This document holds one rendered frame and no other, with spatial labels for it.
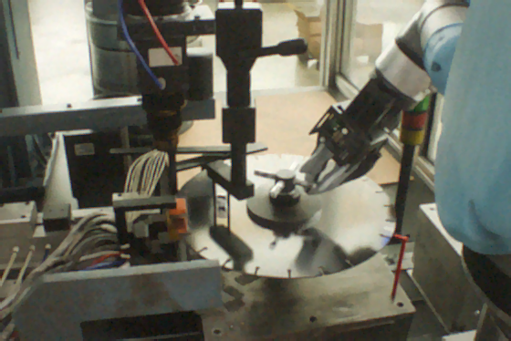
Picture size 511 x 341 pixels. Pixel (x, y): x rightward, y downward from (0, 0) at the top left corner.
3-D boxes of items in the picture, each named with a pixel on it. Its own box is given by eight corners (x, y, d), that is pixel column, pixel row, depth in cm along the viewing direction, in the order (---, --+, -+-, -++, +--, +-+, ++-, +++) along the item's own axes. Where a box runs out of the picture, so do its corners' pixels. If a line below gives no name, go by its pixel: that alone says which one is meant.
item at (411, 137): (415, 134, 100) (417, 119, 98) (426, 144, 96) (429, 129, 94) (393, 136, 99) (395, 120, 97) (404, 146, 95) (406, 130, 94)
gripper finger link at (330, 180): (290, 201, 76) (329, 154, 71) (310, 190, 81) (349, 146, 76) (305, 217, 75) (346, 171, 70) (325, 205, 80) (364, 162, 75)
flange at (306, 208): (295, 236, 75) (296, 221, 73) (231, 209, 80) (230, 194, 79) (335, 201, 82) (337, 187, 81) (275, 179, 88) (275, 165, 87)
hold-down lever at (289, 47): (295, 48, 68) (296, 26, 67) (309, 63, 63) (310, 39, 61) (232, 51, 66) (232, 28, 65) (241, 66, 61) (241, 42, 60)
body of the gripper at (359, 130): (303, 136, 70) (359, 65, 64) (332, 126, 77) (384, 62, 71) (344, 179, 68) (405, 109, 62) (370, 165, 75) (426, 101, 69)
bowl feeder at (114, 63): (200, 104, 170) (196, -12, 153) (213, 147, 144) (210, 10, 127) (100, 111, 165) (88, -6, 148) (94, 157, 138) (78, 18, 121)
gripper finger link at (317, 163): (275, 184, 77) (313, 137, 72) (296, 174, 81) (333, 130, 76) (290, 201, 76) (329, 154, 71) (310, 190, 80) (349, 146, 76)
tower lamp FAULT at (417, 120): (418, 118, 98) (420, 103, 97) (429, 129, 94) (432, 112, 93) (395, 119, 97) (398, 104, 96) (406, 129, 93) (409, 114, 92)
